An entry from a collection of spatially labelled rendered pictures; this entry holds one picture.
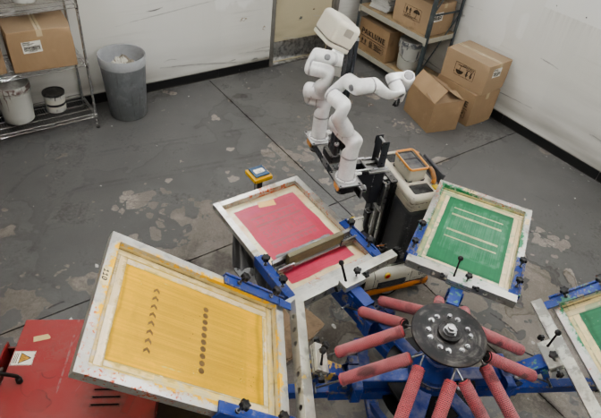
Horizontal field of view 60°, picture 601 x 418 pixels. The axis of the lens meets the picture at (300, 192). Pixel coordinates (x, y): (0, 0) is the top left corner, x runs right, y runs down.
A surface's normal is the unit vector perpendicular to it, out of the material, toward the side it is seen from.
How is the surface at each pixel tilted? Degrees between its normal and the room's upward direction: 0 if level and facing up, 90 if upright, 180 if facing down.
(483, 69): 88
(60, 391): 0
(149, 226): 0
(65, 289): 0
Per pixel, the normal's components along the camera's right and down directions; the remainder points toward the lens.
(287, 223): 0.10, -0.77
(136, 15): 0.56, 0.56
